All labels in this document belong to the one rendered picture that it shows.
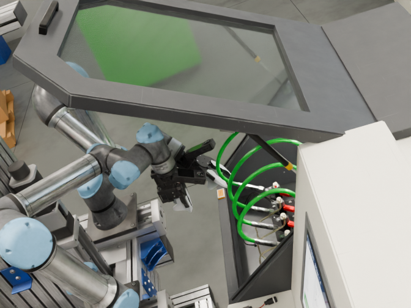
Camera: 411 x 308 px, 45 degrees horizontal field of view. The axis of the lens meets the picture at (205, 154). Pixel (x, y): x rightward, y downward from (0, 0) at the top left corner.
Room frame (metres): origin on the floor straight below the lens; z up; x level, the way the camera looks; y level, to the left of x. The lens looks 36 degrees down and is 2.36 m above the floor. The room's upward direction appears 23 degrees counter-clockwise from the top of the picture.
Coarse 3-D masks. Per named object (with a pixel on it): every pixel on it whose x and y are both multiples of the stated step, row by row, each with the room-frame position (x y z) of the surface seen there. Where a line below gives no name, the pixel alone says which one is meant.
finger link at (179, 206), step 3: (177, 198) 1.28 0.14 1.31; (186, 198) 1.27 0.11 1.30; (177, 201) 1.28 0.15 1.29; (180, 201) 1.28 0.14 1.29; (177, 204) 1.28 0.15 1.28; (180, 204) 1.28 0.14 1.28; (189, 204) 1.27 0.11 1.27; (174, 207) 1.29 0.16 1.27; (177, 207) 1.28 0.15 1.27; (180, 207) 1.28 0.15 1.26; (183, 207) 1.28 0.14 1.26; (189, 207) 1.27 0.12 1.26; (192, 207) 1.29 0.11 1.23; (174, 210) 1.29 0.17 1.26; (177, 210) 1.29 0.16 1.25; (180, 210) 1.28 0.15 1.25; (189, 210) 1.28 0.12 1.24
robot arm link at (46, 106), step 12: (36, 96) 1.66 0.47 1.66; (48, 96) 1.65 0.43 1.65; (36, 108) 1.64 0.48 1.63; (48, 108) 1.62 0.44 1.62; (60, 108) 1.62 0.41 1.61; (48, 120) 1.60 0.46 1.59; (60, 120) 1.59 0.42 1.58; (72, 120) 1.59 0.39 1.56; (60, 132) 1.59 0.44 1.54; (72, 132) 1.56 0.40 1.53; (84, 132) 1.56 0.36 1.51; (84, 144) 1.53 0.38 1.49
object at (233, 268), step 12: (228, 204) 1.55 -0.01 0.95; (228, 216) 1.48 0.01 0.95; (228, 228) 1.42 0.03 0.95; (228, 240) 1.36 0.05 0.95; (228, 252) 1.30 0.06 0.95; (228, 264) 1.25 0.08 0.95; (240, 264) 1.33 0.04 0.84; (228, 276) 1.20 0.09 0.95; (240, 276) 1.24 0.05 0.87; (228, 288) 1.15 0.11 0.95
